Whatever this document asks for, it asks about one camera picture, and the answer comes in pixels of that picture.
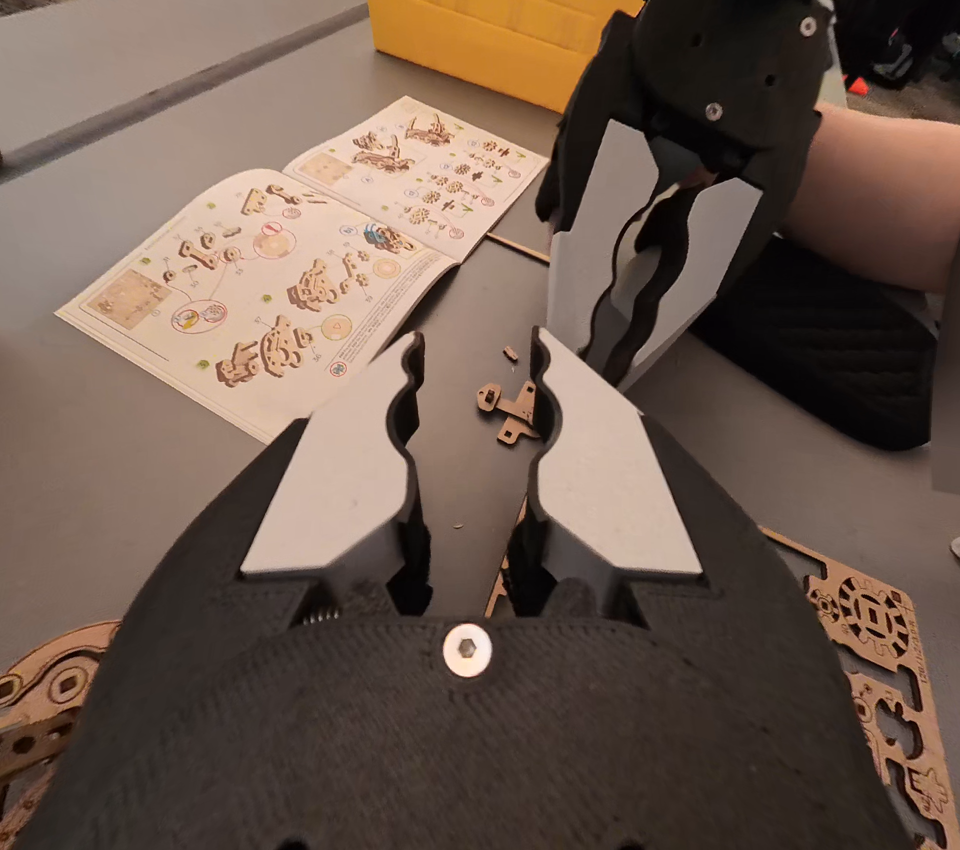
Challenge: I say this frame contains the punched wooden part sheet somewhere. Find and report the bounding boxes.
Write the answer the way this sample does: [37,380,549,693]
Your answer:
[482,496,952,850]

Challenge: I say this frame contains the open instruction booklet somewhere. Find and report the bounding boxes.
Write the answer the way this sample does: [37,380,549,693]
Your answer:
[54,96,551,446]

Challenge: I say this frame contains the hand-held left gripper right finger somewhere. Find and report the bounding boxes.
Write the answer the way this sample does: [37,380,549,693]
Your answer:
[527,327,704,620]

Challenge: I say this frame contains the wooden bracket plate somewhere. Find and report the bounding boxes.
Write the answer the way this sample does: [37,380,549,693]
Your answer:
[495,381,544,447]

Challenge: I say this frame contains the person's black trousers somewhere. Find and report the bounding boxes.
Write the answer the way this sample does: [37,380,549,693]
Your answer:
[688,237,940,453]

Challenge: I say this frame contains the thin wooden strip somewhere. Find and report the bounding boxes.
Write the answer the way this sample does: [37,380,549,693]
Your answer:
[486,232,554,263]

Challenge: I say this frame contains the person's right forearm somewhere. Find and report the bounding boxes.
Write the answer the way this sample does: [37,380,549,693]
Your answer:
[780,102,960,297]

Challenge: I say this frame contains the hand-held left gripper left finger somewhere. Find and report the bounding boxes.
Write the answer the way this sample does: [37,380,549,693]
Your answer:
[240,331,434,617]

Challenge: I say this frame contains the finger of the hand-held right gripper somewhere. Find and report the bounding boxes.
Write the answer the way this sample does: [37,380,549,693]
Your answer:
[546,118,663,362]
[602,178,768,393]

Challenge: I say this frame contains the partly built wooden model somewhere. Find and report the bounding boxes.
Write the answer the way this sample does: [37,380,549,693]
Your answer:
[0,619,123,837]

